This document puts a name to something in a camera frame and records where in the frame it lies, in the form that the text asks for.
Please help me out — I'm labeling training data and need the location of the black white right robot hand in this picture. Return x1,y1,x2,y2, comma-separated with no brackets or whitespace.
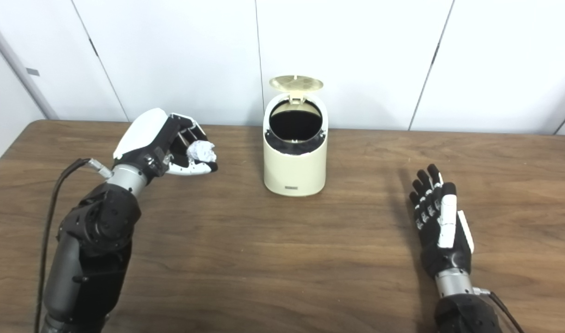
409,164,475,278

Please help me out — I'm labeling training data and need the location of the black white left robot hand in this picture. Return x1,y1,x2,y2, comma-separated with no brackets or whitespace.
112,108,218,179

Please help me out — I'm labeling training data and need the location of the white paper ball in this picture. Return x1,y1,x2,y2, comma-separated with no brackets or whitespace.
185,142,217,163

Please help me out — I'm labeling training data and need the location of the cream-colored bin body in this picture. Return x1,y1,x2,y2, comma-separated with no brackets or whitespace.
263,92,329,197

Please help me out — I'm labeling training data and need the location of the cream round bin lid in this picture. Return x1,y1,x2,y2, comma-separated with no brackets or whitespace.
269,74,324,103

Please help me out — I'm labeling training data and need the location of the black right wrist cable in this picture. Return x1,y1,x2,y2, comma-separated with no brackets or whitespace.
472,288,526,333

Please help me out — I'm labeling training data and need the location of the gray wall corner strip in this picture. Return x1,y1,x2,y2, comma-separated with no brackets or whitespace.
0,14,59,121

